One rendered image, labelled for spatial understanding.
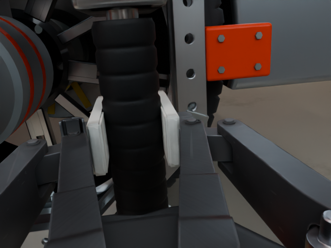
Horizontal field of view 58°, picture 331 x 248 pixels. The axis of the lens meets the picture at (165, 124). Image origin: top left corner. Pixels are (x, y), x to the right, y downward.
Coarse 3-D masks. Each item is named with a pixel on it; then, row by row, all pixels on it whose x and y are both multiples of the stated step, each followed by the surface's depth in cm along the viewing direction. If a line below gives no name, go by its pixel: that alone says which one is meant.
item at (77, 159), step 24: (72, 120) 15; (72, 144) 14; (72, 168) 11; (72, 192) 9; (96, 192) 8; (72, 216) 7; (96, 216) 7; (48, 240) 7; (72, 240) 6; (96, 240) 6
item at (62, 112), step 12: (12, 0) 65; (24, 0) 65; (60, 0) 66; (60, 12) 67; (72, 12) 67; (60, 24) 64; (72, 24) 68; (84, 36) 69; (84, 48) 66; (96, 48) 70; (84, 60) 67; (84, 84) 72; (72, 96) 73; (96, 96) 74; (60, 108) 73; (84, 108) 74
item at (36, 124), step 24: (48, 0) 44; (24, 24) 48; (48, 24) 45; (48, 48) 50; (72, 48) 50; (168, 48) 48; (72, 72) 47; (96, 72) 48; (168, 72) 49; (48, 96) 52; (168, 96) 49; (48, 120) 50; (0, 144) 68; (48, 144) 50
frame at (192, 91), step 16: (176, 0) 36; (192, 0) 37; (176, 16) 37; (192, 16) 37; (176, 32) 37; (192, 32) 38; (176, 48) 38; (192, 48) 38; (176, 64) 39; (192, 64) 39; (176, 80) 39; (192, 80) 39; (176, 96) 41; (192, 96) 40; (192, 112) 40; (112, 192) 48; (48, 208) 49; (112, 208) 44; (48, 224) 45; (32, 240) 44
